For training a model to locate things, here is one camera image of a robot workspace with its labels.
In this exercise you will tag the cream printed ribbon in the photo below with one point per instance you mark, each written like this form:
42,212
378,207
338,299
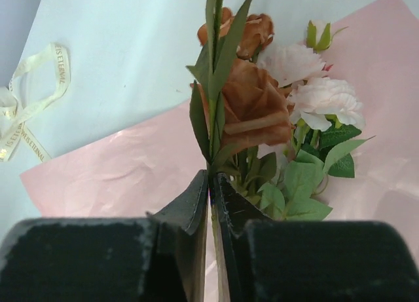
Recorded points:
18,114

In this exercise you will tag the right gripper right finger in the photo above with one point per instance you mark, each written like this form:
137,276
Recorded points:
259,259

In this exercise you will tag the rust orange rose stem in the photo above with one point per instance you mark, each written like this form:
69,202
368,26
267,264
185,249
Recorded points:
236,106

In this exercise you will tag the light pink carnation stem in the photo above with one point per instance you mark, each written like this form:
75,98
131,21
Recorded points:
326,118

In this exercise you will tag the pink wrapping paper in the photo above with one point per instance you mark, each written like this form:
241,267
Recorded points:
125,141

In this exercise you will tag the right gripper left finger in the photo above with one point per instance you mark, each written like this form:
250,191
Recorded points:
159,257

